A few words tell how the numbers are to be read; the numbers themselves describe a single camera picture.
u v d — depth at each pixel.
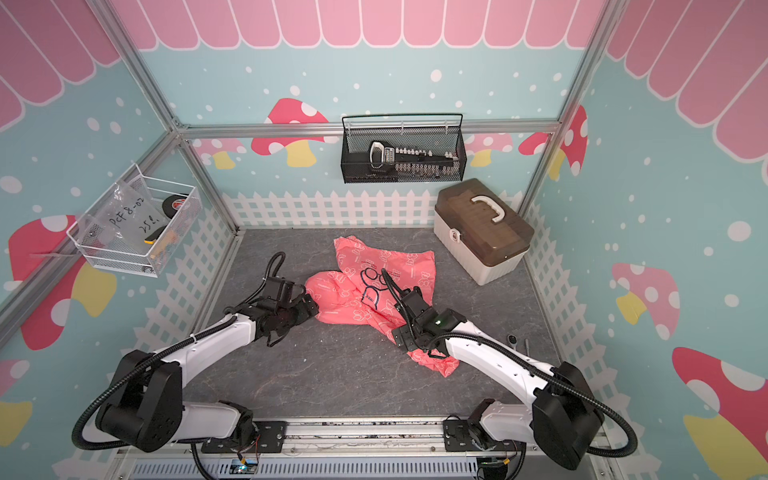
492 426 0.62
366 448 0.74
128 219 0.68
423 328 0.60
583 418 0.42
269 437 0.74
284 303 0.72
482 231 1.00
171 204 0.80
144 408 0.42
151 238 0.65
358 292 0.95
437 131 0.89
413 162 0.89
